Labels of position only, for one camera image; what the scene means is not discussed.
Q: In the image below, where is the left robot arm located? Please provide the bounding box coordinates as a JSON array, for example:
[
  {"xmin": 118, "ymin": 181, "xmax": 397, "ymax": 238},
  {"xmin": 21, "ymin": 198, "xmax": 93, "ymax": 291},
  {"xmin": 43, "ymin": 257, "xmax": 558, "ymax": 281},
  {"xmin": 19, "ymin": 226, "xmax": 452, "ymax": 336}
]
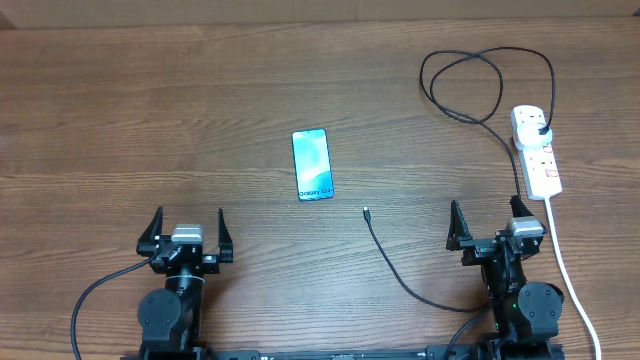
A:
[{"xmin": 136, "ymin": 208, "xmax": 233, "ymax": 360}]

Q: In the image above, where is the black USB charging cable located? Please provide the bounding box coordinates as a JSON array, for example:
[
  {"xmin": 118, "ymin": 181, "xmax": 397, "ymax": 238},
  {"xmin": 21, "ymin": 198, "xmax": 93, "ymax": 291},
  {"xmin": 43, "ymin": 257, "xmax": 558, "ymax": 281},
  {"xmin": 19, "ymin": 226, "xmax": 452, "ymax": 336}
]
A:
[{"xmin": 362, "ymin": 46, "xmax": 557, "ymax": 314}]

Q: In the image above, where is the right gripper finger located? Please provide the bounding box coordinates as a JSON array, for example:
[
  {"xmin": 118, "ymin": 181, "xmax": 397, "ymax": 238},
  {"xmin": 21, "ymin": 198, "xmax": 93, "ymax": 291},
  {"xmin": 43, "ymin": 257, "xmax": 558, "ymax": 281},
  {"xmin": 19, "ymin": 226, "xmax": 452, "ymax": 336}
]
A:
[
  {"xmin": 446, "ymin": 200, "xmax": 473, "ymax": 251},
  {"xmin": 510, "ymin": 195, "xmax": 533, "ymax": 218}
]

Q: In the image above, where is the white charger plug adapter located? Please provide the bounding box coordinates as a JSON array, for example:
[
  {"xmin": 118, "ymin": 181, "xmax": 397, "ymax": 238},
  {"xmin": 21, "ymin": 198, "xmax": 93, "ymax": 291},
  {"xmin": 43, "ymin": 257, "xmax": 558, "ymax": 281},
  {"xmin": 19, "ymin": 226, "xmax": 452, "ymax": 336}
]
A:
[{"xmin": 514, "ymin": 123, "xmax": 553, "ymax": 150}]

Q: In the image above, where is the Samsung Galaxy smartphone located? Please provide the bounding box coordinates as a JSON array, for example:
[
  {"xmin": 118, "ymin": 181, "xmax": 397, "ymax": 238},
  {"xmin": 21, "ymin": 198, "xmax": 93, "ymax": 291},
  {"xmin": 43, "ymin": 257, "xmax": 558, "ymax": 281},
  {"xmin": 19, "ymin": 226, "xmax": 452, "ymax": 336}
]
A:
[{"xmin": 292, "ymin": 128, "xmax": 335, "ymax": 201}]

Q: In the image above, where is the white power strip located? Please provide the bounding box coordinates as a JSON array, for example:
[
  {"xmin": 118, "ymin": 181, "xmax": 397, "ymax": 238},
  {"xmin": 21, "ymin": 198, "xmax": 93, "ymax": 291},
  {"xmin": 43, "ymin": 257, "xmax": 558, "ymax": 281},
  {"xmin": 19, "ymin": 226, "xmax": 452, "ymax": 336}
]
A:
[{"xmin": 510, "ymin": 105, "xmax": 562, "ymax": 200}]

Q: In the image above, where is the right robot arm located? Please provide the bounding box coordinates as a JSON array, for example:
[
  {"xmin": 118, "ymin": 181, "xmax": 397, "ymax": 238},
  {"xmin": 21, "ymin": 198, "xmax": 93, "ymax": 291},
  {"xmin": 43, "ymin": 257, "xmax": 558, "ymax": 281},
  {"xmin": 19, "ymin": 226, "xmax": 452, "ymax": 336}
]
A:
[{"xmin": 444, "ymin": 195, "xmax": 564, "ymax": 359}]

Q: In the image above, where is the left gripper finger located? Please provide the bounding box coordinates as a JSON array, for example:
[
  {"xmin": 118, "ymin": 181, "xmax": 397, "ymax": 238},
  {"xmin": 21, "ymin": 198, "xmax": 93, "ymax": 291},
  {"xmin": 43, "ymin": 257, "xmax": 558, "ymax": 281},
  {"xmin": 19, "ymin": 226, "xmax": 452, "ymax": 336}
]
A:
[
  {"xmin": 136, "ymin": 207, "xmax": 163, "ymax": 256},
  {"xmin": 218, "ymin": 208, "xmax": 234, "ymax": 263}
]

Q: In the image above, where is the white power strip cord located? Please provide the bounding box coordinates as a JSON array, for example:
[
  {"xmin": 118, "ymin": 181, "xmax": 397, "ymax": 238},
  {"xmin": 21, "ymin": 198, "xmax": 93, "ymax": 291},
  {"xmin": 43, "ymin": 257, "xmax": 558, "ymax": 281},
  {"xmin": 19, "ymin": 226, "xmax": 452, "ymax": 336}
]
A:
[{"xmin": 543, "ymin": 197, "xmax": 603, "ymax": 360}]

